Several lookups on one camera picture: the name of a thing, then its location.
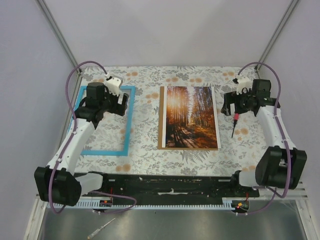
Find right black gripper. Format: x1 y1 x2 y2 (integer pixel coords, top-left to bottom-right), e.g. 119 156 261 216
220 89 253 117

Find blue picture frame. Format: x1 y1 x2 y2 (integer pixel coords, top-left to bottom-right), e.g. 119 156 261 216
60 82 136 158

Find red handled screwdriver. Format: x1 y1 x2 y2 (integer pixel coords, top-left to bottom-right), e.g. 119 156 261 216
231 113 239 138

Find autumn forest photo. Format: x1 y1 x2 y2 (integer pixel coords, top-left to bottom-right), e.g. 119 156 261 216
161 86 221 150

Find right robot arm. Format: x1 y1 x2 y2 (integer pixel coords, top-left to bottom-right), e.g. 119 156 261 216
221 76 307 197

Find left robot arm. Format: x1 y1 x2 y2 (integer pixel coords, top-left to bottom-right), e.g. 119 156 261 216
34 77 129 208

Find floral patterned table mat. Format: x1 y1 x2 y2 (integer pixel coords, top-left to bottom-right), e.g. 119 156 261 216
75 66 267 176

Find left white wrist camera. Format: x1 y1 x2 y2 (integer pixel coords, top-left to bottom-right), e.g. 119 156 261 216
104 73 123 97

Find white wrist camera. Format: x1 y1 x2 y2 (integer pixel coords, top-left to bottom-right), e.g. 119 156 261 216
232 76 252 95
104 73 123 97

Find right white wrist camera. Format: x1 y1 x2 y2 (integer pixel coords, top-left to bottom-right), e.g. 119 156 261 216
232 76 252 95

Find brown frame backing board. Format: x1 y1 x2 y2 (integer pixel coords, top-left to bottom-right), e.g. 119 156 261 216
157 86 219 151

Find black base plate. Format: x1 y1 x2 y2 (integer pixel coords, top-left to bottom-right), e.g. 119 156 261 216
88 173 260 206

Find light blue cable duct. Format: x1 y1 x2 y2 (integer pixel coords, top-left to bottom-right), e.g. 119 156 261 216
46 197 248 210

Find right aluminium corner post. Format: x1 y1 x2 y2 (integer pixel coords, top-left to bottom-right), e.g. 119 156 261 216
258 0 301 63

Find aluminium corner post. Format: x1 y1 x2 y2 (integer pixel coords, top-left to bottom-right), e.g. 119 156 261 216
258 0 301 63
37 0 83 76

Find left aluminium corner post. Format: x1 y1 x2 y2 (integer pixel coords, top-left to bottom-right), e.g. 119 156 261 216
37 0 83 76

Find clear handled screwdriver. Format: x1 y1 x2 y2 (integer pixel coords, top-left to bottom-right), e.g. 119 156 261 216
87 218 116 240

